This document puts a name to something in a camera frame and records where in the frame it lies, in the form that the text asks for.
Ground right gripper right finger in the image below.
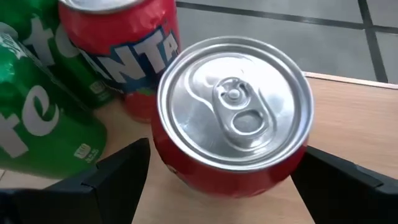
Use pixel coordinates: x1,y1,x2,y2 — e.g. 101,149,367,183
290,146,398,224

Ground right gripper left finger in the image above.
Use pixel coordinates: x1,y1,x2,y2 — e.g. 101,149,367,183
0,138,152,224

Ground green Sprite can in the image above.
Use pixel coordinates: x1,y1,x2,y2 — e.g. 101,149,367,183
0,30,108,180
0,0,116,110

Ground orange red Fanta can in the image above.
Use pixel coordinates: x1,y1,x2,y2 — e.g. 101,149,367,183
58,0,182,124
151,35,315,199

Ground black metal rack frame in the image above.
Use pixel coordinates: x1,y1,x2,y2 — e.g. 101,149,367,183
0,72,398,224

